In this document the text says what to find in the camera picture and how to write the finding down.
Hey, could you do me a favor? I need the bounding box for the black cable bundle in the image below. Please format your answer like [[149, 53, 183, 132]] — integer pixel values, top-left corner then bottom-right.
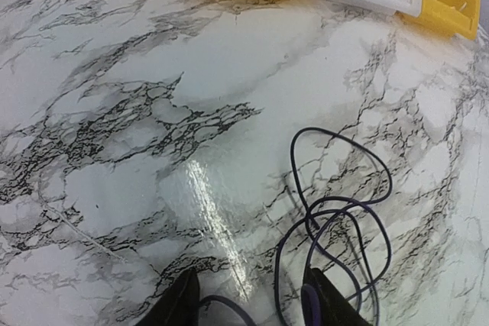
[[198, 127, 393, 326]]

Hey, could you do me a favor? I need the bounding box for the right yellow bin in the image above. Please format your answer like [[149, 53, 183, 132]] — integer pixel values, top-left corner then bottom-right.
[[401, 0, 481, 40]]

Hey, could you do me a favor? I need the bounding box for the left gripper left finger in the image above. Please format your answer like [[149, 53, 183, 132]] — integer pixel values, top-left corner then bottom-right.
[[136, 267, 200, 326]]

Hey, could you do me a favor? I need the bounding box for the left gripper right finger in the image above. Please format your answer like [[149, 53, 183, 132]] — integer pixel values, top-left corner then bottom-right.
[[305, 267, 370, 326]]

